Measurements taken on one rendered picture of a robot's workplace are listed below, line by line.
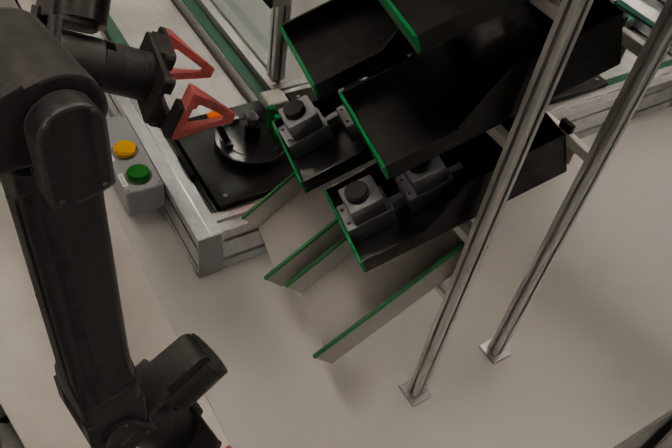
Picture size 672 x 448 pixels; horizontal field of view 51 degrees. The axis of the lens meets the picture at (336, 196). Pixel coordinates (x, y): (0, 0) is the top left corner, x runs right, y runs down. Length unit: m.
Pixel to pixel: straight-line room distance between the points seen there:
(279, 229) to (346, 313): 0.19
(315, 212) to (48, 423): 0.50
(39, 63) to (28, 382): 0.83
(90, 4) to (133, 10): 1.01
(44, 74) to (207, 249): 0.84
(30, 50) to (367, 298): 0.69
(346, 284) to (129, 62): 0.45
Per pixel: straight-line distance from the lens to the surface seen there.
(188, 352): 0.74
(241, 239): 1.23
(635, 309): 1.43
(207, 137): 1.35
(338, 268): 1.05
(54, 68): 0.40
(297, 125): 0.94
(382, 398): 1.16
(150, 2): 1.84
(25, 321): 1.25
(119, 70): 0.81
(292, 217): 1.12
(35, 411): 1.16
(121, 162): 1.32
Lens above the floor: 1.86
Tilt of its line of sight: 45 degrees down
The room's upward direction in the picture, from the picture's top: 10 degrees clockwise
